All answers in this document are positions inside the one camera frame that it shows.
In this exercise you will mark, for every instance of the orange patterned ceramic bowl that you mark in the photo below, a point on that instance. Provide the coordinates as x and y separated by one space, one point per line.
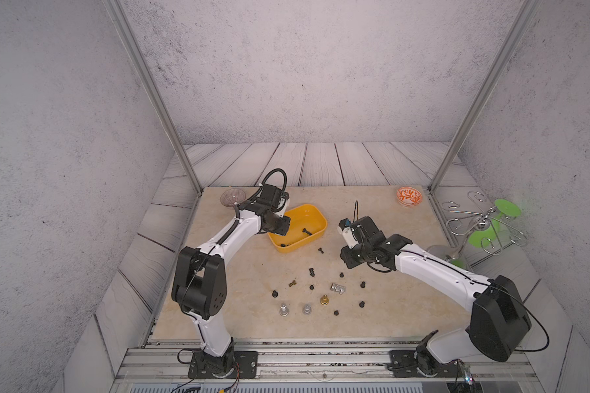
409 196

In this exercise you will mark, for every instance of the purple patterned glass bowl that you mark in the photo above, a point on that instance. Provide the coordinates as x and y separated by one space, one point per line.
232 196

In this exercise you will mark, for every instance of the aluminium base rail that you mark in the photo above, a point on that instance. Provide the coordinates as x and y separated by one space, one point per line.
322 361

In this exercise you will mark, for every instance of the yellow plastic storage box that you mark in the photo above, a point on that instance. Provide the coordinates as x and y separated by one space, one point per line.
305 216

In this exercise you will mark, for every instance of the green disc metal stand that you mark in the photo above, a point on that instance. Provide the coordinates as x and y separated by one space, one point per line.
451 253

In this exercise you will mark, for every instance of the silver chess piece left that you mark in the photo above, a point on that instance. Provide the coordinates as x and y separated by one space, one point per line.
284 310

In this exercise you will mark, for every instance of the aluminium frame post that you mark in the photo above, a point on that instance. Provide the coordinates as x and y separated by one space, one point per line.
506 52
131 45

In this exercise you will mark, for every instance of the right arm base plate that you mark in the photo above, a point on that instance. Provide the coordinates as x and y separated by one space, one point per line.
418 364

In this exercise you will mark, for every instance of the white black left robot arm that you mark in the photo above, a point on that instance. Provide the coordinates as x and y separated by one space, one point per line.
200 285

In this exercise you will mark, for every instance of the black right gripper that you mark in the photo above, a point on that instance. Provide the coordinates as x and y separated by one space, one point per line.
346 257

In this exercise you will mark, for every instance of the metal wire rack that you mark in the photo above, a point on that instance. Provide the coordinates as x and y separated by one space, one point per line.
489 229

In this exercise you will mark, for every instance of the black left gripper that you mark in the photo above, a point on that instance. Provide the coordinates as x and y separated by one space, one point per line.
284 226

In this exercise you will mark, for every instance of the right aluminium frame post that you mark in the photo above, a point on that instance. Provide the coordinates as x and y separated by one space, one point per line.
506 52

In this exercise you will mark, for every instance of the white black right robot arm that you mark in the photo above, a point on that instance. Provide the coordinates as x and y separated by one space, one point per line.
498 319

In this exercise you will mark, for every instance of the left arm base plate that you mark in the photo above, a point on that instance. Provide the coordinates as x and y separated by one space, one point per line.
233 364

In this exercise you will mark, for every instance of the left aluminium frame post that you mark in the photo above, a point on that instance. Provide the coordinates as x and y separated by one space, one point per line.
131 45

